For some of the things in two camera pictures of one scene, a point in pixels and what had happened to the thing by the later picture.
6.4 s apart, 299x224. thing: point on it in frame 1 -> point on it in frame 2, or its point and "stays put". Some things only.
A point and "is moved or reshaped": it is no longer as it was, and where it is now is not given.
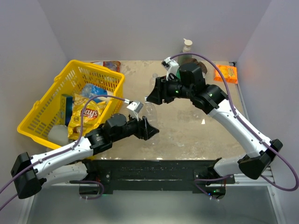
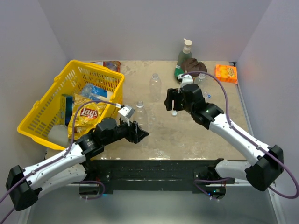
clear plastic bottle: (150, 111) is moved or reshaped
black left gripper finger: (149, 130) -> (141, 133)
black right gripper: (160, 91) -> (172, 94)
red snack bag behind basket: (115, 65) stays put
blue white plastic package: (89, 90) stays put
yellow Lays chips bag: (86, 112) stays put
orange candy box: (230, 73) stays put
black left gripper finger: (145, 130) -> (132, 136)
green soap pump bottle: (186, 49) stays put
